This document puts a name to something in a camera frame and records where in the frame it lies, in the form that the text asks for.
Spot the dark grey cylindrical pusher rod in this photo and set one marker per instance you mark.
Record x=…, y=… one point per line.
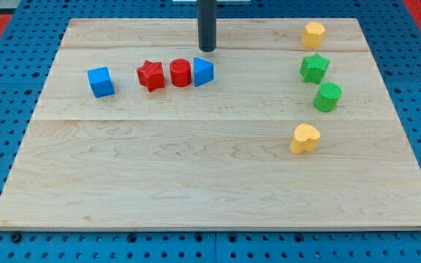
x=206, y=20

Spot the blue triangle block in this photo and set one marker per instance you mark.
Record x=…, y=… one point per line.
x=203, y=71

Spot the blue cube block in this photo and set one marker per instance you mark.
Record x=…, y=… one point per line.
x=100, y=82

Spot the red cylinder block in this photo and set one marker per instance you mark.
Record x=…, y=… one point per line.
x=180, y=72

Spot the red star block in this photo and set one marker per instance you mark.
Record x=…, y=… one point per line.
x=151, y=75

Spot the yellow hexagon block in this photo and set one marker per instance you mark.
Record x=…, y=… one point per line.
x=313, y=35

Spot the green star block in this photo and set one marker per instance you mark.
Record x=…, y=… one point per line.
x=313, y=68

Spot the light wooden board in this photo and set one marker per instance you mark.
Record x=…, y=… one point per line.
x=214, y=157

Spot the green cylinder block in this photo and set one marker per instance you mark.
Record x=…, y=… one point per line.
x=327, y=96

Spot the yellow heart block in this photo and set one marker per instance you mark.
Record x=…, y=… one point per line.
x=305, y=139

